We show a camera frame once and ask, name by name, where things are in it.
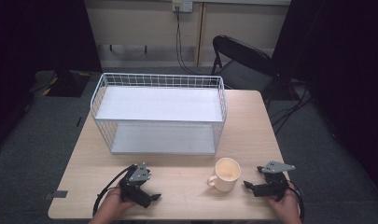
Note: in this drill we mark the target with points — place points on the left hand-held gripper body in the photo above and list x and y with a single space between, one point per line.
134 186

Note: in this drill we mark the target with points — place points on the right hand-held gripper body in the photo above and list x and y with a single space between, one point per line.
272 186

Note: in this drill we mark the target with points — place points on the cream white cup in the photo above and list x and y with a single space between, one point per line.
225 174

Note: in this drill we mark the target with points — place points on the person's right hand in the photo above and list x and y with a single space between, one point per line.
284 207

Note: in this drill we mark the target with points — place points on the person's left hand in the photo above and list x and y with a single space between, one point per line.
114 203

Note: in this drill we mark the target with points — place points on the grey tape strip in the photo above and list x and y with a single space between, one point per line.
56 194

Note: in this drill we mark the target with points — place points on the black stand legs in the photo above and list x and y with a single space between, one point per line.
292 105

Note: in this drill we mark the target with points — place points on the black folding chair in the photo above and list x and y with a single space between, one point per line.
239 68

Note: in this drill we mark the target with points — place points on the black stand with yellow tape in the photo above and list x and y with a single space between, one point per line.
62 82

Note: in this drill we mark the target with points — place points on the wall power socket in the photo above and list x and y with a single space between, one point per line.
182 5

